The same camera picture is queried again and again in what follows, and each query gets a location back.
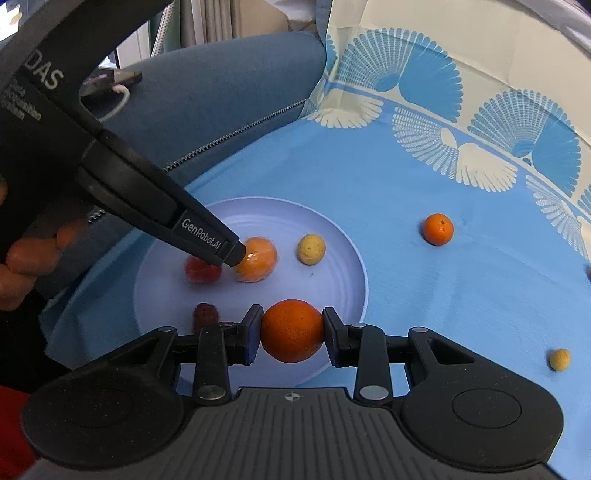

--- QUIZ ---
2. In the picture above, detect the blue sofa armrest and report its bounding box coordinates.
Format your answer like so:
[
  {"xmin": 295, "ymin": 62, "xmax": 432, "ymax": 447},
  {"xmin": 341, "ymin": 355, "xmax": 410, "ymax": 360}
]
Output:
[{"xmin": 78, "ymin": 31, "xmax": 329, "ymax": 186}]

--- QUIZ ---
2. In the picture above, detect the white charging cable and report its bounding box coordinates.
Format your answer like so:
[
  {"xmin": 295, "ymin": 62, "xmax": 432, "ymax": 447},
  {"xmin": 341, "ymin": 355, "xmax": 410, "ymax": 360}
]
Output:
[{"xmin": 99, "ymin": 84, "xmax": 131, "ymax": 122}]

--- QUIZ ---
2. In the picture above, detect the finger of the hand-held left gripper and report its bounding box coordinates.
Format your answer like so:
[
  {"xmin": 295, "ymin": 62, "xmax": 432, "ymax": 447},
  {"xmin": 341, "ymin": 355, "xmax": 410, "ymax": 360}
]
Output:
[{"xmin": 76, "ymin": 129, "xmax": 247, "ymax": 269}]

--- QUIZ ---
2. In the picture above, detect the dotted fabric-covered pole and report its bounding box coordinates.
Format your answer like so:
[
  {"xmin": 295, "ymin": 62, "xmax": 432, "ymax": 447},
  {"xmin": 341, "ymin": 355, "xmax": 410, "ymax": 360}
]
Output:
[{"xmin": 150, "ymin": 7, "xmax": 169, "ymax": 58}]

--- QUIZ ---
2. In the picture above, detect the black smartphone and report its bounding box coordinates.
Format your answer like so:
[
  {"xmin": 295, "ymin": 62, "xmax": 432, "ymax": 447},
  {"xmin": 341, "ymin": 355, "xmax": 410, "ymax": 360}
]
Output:
[{"xmin": 81, "ymin": 68, "xmax": 143, "ymax": 100}]

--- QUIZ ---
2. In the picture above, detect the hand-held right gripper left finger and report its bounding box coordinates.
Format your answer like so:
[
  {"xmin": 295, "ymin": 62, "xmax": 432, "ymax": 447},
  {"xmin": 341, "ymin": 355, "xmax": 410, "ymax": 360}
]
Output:
[{"xmin": 131, "ymin": 304, "xmax": 265, "ymax": 403}]

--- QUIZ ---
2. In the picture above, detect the grey cloth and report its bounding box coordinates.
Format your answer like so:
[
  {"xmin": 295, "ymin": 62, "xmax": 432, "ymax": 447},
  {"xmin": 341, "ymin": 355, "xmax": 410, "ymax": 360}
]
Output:
[{"xmin": 270, "ymin": 0, "xmax": 333, "ymax": 35}]

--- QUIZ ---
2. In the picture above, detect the lavender plastic plate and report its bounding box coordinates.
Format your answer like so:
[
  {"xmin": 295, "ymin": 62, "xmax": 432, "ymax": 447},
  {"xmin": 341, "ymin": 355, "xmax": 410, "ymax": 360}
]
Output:
[{"xmin": 133, "ymin": 198, "xmax": 370, "ymax": 385}]

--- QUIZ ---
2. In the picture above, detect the beige curtain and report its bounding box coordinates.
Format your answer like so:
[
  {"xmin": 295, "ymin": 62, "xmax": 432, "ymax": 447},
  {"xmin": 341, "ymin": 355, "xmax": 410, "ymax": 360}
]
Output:
[{"xmin": 178, "ymin": 0, "xmax": 282, "ymax": 49}]

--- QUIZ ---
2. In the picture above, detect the red plastic-wrapped fruit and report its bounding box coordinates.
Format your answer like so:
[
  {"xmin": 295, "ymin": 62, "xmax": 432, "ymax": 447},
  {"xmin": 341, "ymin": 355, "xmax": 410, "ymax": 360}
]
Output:
[{"xmin": 185, "ymin": 256, "xmax": 223, "ymax": 284}]

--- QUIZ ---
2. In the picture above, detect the dark red jujube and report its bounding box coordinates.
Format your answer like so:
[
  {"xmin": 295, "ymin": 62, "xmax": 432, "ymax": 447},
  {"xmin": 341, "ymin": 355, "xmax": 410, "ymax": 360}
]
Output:
[{"xmin": 193, "ymin": 302, "xmax": 221, "ymax": 334}]

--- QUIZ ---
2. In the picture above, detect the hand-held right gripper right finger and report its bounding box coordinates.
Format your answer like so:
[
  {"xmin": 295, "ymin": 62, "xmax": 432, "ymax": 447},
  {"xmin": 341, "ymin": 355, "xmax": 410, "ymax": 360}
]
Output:
[{"xmin": 322, "ymin": 306, "xmax": 472, "ymax": 403}]

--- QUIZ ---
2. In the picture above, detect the small yellow-green fruit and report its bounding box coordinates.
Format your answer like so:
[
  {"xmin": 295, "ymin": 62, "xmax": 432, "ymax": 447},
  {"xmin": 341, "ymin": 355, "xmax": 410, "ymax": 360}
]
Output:
[
  {"xmin": 296, "ymin": 233, "xmax": 327, "ymax": 267},
  {"xmin": 547, "ymin": 348, "xmax": 572, "ymax": 371}
]

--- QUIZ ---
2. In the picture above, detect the plastic-wrapped orange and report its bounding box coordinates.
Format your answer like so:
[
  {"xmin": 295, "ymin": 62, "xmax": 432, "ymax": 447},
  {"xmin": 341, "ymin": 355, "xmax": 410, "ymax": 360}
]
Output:
[{"xmin": 232, "ymin": 237, "xmax": 279, "ymax": 284}]

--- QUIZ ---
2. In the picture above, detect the red garment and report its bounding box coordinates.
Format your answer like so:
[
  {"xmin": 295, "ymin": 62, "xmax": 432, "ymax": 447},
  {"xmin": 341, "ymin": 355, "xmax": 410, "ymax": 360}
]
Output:
[{"xmin": 0, "ymin": 383, "xmax": 38, "ymax": 480}]

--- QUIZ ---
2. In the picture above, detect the blue fan-print blanket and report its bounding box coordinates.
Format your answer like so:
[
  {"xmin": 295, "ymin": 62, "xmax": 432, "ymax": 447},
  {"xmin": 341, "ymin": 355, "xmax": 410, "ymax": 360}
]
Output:
[{"xmin": 39, "ymin": 0, "xmax": 591, "ymax": 468}]

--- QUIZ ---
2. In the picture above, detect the grey striped bedding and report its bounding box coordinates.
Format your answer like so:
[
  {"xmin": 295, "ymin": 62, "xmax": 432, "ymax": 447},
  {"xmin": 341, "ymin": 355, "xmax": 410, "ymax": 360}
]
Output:
[{"xmin": 531, "ymin": 0, "xmax": 591, "ymax": 51}]

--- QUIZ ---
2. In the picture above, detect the person's left hand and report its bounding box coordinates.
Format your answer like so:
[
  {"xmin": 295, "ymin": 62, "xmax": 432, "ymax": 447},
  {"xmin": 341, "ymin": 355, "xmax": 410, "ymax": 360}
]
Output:
[{"xmin": 0, "ymin": 178, "xmax": 90, "ymax": 313}]

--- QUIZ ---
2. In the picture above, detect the small orange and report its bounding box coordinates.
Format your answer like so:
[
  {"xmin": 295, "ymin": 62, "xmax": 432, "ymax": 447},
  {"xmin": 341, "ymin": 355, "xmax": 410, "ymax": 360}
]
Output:
[
  {"xmin": 261, "ymin": 299, "xmax": 326, "ymax": 364},
  {"xmin": 422, "ymin": 213, "xmax": 455, "ymax": 246}
]

